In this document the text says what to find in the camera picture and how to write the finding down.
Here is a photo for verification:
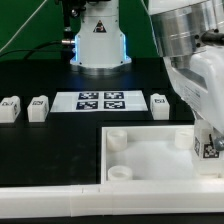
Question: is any white sheet with tags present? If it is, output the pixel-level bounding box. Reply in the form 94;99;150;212
51;91;148;112

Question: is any white cable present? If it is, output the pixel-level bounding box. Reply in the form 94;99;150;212
0;0;49;54

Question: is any white L-shaped obstacle fence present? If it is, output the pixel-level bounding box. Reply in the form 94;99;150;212
0;179;224;219

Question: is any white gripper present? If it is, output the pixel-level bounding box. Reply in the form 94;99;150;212
166;46;224;152

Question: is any white square tabletop tray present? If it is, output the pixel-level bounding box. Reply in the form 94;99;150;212
101;125;217;183

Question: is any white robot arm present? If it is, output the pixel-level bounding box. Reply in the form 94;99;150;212
70;0;224;151

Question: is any black cable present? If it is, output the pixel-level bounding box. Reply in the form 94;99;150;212
0;39;78;61

